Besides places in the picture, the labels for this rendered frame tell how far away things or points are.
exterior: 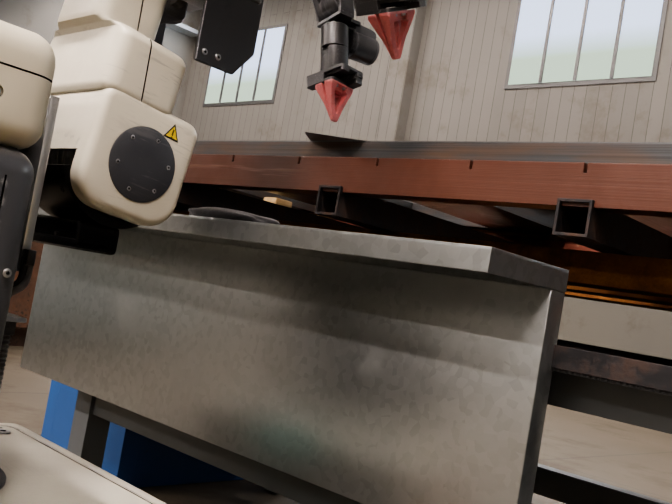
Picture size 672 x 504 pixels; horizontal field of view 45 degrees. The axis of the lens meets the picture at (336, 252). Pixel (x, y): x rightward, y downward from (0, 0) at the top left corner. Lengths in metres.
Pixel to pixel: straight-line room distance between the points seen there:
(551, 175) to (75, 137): 0.65
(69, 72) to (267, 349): 0.54
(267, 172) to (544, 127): 7.58
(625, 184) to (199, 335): 0.80
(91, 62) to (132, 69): 0.06
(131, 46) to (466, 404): 0.66
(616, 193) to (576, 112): 7.76
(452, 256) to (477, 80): 8.71
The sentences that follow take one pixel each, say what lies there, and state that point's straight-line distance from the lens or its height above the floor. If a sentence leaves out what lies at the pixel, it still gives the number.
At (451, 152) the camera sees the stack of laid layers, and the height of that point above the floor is 0.85.
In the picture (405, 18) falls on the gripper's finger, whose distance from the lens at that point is 1.34.
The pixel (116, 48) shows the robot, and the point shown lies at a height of 0.87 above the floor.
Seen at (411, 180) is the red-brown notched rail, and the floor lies 0.79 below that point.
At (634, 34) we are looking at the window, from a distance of 8.85.
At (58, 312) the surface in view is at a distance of 1.93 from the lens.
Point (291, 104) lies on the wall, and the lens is 11.67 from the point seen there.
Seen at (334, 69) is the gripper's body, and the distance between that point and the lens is 1.65.
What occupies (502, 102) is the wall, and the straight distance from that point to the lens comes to 9.36.
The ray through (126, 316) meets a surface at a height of 0.48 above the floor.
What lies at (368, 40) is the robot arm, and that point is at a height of 1.13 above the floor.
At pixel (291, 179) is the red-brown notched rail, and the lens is 1.45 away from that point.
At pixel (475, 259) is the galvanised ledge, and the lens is 0.95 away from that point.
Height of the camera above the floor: 0.60
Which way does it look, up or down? 3 degrees up
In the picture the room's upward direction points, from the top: 10 degrees clockwise
